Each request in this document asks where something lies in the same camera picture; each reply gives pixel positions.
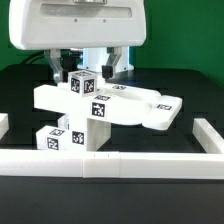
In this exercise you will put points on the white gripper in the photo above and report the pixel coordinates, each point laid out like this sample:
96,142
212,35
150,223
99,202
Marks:
65,24

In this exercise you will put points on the white chair back frame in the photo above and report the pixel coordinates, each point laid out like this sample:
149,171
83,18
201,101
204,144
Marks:
113,103

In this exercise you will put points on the white chair seat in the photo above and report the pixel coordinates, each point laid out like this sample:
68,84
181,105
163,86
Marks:
87,134

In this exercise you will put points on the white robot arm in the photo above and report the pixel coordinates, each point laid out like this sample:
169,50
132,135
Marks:
100,58

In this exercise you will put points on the white block at left edge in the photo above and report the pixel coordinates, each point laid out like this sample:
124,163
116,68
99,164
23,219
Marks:
4,125

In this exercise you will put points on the white U-shaped obstacle fence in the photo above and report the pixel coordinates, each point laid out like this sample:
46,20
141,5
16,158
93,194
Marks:
206,165

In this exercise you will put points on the black cable thick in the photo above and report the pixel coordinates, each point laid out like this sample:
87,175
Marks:
33,58

